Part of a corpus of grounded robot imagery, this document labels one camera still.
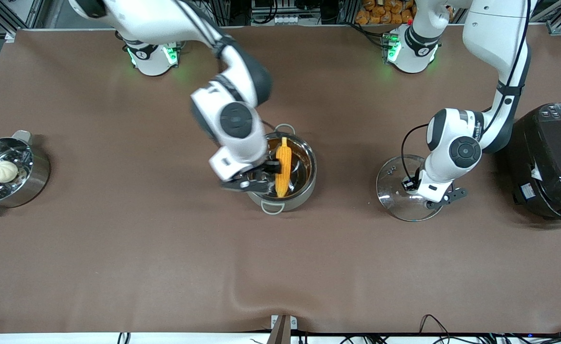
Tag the yellow corn cob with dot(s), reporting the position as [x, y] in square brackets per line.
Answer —
[283, 167]

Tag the glass lid with wooden knob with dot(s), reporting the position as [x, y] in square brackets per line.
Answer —
[395, 191]

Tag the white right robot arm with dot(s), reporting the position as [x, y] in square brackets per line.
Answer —
[235, 119]

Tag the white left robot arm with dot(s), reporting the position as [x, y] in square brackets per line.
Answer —
[461, 150]

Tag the black rice cooker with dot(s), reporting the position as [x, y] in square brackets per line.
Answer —
[547, 162]

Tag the silver steamer pot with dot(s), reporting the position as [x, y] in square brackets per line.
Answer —
[32, 181]

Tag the brown tablecloth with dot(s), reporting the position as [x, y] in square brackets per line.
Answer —
[118, 263]

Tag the white power strip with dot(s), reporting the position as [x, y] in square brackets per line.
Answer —
[278, 19]

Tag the white steamed bun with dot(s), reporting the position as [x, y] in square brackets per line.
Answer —
[3, 171]

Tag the packaged bread rolls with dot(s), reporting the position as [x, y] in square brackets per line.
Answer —
[380, 12]

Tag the metal table clamp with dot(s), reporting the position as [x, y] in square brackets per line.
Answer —
[282, 327]

